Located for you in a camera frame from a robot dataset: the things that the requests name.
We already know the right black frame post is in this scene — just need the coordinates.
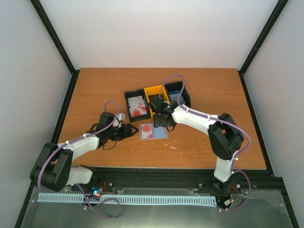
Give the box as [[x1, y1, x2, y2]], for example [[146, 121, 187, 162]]
[[239, 0, 289, 74]]

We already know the white red card stack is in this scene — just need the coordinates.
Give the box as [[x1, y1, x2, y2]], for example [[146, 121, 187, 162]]
[[128, 96, 147, 117]]

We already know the black card bin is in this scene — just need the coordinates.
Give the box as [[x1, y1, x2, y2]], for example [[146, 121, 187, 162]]
[[164, 81, 191, 107], [124, 88, 151, 123]]

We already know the black frame post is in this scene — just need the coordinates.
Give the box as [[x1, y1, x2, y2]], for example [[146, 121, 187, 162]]
[[30, 0, 80, 76], [239, 0, 289, 74]]

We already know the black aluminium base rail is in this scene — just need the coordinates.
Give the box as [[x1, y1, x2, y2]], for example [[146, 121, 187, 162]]
[[81, 167, 287, 196]]

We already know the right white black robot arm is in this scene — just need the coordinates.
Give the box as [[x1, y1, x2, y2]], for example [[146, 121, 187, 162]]
[[149, 97, 244, 191]]

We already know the right connector with wires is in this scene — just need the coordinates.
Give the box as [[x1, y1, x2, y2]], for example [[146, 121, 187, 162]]
[[224, 185, 238, 208]]

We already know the pink leather card holder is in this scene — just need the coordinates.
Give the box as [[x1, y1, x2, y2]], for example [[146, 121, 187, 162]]
[[139, 123, 168, 141]]

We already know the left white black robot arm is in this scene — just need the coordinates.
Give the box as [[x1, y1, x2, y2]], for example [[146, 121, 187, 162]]
[[30, 112, 139, 192]]

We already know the light blue slotted cable duct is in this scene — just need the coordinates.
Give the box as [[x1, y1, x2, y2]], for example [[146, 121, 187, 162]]
[[37, 193, 217, 207]]

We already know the left black frame post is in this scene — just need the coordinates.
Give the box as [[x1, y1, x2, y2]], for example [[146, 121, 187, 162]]
[[30, 0, 80, 76]]

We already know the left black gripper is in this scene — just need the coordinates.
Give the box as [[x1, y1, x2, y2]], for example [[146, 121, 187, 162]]
[[107, 123, 138, 142]]

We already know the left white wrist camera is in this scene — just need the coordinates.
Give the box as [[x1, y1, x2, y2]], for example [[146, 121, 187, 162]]
[[113, 113, 125, 127]]

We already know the blue card stack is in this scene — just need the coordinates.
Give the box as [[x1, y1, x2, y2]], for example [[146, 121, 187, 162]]
[[169, 91, 185, 104]]

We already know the yellow card bin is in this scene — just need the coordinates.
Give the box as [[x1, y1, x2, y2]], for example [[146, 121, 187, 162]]
[[144, 85, 170, 103]]

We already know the left controller board with wires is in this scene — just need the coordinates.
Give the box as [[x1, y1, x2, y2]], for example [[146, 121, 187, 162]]
[[92, 180, 107, 197]]

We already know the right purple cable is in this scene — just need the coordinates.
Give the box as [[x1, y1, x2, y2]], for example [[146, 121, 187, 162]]
[[158, 74, 252, 211]]

